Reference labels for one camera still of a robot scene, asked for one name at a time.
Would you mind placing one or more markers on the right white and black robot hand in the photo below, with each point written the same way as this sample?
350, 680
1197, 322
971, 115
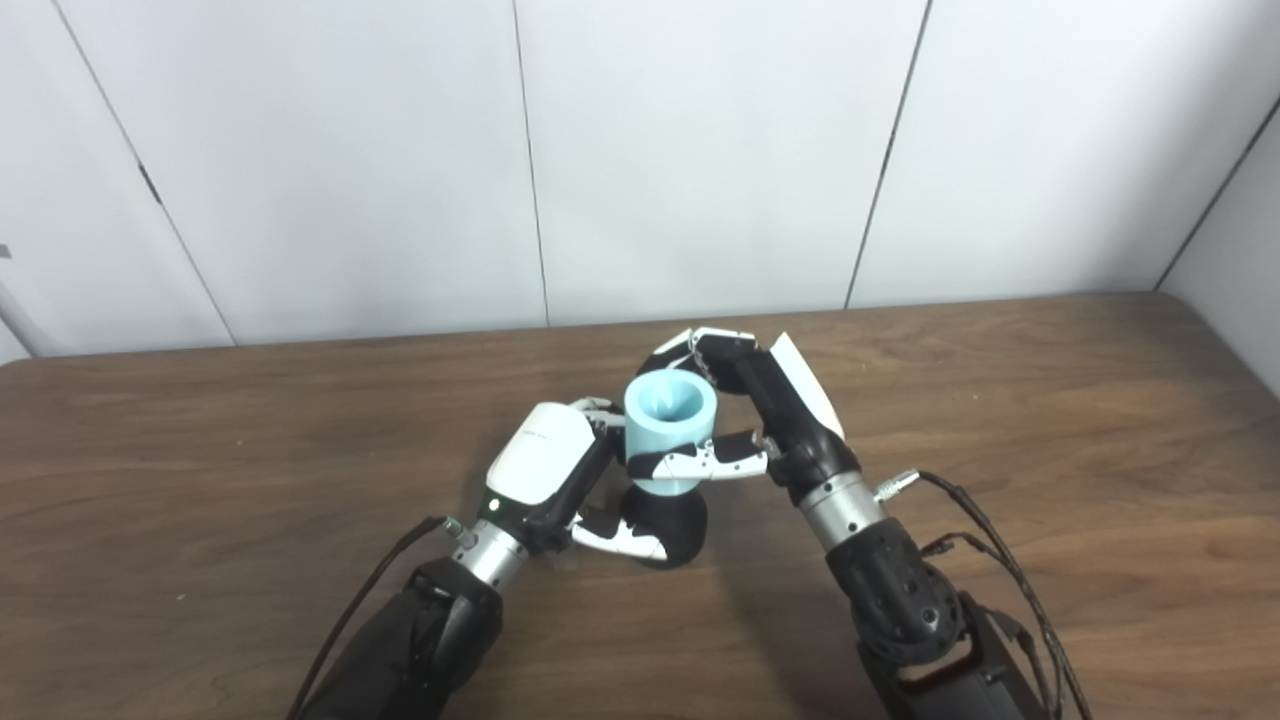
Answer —
790, 420

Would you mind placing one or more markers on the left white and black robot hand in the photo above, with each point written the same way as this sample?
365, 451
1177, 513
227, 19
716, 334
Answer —
540, 460

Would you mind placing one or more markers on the black flared nozzle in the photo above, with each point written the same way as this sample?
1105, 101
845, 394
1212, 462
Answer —
680, 525

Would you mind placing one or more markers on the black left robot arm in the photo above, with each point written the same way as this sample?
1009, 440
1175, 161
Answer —
420, 640

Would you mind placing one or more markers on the black wall panel hinge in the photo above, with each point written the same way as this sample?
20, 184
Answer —
150, 184

